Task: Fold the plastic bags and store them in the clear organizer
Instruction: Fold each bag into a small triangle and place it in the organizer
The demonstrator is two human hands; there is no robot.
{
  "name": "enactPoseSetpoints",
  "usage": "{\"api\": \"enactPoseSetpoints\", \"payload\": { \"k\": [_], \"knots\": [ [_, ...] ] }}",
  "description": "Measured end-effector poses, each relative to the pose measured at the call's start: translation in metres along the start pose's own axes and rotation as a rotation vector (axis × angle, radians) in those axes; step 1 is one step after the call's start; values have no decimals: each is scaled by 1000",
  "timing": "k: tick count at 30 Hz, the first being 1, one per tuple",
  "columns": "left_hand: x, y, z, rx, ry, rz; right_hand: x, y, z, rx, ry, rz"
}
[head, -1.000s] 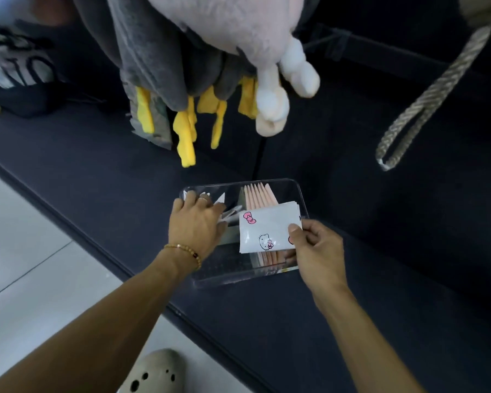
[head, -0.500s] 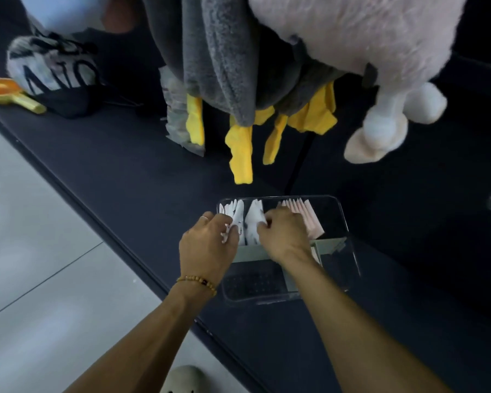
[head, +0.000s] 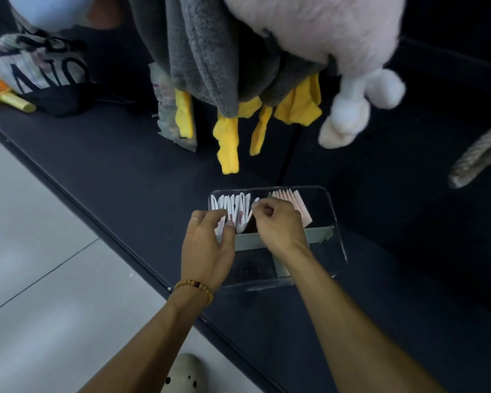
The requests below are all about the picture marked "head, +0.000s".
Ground zebra striped bag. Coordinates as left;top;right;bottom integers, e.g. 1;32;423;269
0;20;91;117

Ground cream left clog shoe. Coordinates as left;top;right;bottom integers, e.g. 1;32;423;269
161;353;207;393

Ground person's left forearm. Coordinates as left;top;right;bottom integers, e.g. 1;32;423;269
77;288;213;393

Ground brown bead bracelet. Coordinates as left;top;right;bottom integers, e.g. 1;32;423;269
173;279;214;306

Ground dark blue sofa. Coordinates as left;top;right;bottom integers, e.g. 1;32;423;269
0;0;491;393

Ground pink plush toy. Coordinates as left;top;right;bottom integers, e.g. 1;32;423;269
223;0;406;150

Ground person's right hand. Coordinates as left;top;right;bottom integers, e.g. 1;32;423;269
250;196;312;263

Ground blue plush toy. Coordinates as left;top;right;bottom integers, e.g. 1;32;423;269
6;0;95;31

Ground person's right forearm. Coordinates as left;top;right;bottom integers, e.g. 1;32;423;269
284;247;447;393

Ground grey plush toy yellow feet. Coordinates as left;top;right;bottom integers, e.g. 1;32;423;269
127;0;324;175

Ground person's left hand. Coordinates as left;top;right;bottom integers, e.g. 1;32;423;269
181;208;236;293

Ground stack of polka dot bags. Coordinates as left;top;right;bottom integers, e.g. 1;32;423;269
293;190;314;228

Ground clear plastic organizer box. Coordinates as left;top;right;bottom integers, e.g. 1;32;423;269
207;185;349;293

